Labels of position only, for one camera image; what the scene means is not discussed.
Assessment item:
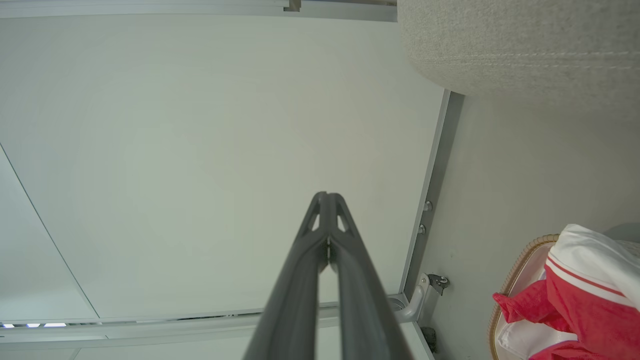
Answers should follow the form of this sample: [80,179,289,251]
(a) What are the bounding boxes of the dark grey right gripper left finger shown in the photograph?
[243,191,329,360]

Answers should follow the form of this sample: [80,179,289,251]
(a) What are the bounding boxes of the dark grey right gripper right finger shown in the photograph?
[330,193,413,360]

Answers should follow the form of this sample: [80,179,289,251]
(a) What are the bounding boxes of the red and white garment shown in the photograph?
[492,224,640,360]

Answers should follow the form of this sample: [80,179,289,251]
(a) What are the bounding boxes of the grey fabric sofa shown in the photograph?
[397,0,640,101]

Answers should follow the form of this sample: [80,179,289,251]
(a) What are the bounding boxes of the grey curved partition foot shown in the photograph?
[387,272,434,324]

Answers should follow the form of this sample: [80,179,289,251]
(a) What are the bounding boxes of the black caster with metal plate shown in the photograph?
[428,273,450,296]

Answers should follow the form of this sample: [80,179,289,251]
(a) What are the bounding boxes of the white laundry basket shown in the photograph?
[488,234,640,360]

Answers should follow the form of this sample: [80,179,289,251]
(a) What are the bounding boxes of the white basket liner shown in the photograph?
[496,244,581,360]

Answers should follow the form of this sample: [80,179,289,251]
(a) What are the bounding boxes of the grey hinged partition post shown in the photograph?
[0,299,401,346]

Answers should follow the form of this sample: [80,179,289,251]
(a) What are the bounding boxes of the grey partition base rail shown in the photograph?
[400,90,466,301]

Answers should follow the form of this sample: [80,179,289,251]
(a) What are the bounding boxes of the grey plain partition post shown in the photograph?
[0,0,398,23]

